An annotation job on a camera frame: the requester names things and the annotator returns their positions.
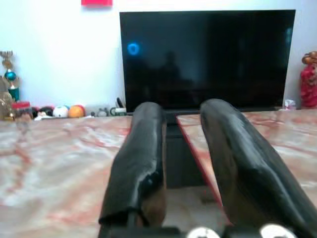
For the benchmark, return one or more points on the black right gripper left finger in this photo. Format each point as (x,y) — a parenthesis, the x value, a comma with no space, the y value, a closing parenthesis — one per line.
(138,161)

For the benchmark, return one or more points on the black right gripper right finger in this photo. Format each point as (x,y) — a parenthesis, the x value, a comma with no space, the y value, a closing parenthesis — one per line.
(242,168)

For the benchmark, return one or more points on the black television console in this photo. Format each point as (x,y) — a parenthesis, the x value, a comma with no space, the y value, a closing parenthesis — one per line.
(183,158)

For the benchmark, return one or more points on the green and white cup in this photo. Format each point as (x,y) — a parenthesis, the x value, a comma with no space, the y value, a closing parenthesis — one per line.
(117,111)

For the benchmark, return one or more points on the black remote control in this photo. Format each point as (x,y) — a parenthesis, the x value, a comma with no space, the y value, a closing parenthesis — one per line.
(120,102)

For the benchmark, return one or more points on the small grey figurine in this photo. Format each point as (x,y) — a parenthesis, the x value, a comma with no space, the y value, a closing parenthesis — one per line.
(102,112)

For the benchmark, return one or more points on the orange round toy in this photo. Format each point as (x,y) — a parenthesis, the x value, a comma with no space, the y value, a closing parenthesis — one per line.
(76,111)

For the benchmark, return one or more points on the white round toy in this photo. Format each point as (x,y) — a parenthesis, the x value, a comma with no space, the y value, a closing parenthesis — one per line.
(60,111)

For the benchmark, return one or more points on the red robed figurine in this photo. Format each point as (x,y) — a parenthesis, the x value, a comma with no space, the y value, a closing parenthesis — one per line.
(309,81)

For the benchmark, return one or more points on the black flat-screen television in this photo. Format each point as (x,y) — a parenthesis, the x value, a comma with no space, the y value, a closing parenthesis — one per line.
(208,57)

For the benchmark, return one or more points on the red-lidded clear jar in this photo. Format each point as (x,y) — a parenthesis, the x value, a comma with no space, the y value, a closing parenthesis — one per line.
(22,110)

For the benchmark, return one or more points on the gold trophy with blue ball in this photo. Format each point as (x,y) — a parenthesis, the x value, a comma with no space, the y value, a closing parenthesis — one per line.
(10,74)

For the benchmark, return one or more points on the red wall decoration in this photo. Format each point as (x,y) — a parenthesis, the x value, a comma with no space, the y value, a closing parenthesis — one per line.
(96,2)

